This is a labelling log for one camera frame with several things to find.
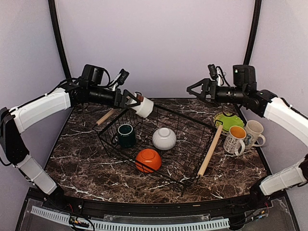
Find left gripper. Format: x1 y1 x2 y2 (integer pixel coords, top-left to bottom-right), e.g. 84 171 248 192
89 85 141 108

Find white brown striped cup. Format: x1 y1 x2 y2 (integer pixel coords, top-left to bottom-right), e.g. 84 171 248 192
131 92 154 118

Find yellow woven pattern plate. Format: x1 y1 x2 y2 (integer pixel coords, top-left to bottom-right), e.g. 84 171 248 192
213 112 245 134

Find grey deer pattern plate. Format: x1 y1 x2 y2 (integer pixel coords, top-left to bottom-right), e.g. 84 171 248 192
211 115 246 138

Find dark green cup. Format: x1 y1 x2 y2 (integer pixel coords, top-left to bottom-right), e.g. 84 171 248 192
111 124 136 148

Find white leaf pattern mug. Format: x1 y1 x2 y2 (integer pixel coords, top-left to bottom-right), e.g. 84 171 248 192
223 126 246 156

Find tall dragon pattern mug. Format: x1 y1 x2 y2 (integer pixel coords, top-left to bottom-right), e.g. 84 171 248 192
244 120 266 150

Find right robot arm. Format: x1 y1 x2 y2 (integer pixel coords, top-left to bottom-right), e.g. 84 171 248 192
187 64 308 209

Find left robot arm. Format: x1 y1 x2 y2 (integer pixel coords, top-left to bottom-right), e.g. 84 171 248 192
0 64 143 210

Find white ribbed bowl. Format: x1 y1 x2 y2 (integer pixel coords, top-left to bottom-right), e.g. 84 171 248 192
152 128 177 151

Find orange bowl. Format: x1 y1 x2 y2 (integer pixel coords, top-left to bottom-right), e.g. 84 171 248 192
135 149 162 173

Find left wooden rack handle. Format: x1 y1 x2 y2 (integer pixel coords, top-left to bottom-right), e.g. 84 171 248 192
96 109 116 126

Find wooden rack handle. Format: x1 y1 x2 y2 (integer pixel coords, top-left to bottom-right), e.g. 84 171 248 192
96 109 116 126
197 125 223 177

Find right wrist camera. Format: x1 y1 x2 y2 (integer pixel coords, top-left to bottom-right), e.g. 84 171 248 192
207 64 229 86

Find right wooden rack handle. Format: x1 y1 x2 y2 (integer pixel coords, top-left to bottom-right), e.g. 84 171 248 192
197 125 223 177

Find black wire dish rack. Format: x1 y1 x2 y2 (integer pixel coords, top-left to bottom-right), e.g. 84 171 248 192
98 100 217 193

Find black front rail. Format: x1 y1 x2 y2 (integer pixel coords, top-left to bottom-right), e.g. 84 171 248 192
61 195 265 218

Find white slotted cable duct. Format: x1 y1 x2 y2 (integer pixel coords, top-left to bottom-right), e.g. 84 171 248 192
30 206 230 231

